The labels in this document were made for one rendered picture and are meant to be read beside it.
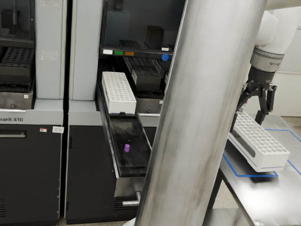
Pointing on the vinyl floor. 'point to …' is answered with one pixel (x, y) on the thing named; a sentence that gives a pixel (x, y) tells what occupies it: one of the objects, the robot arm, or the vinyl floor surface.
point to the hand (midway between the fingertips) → (243, 124)
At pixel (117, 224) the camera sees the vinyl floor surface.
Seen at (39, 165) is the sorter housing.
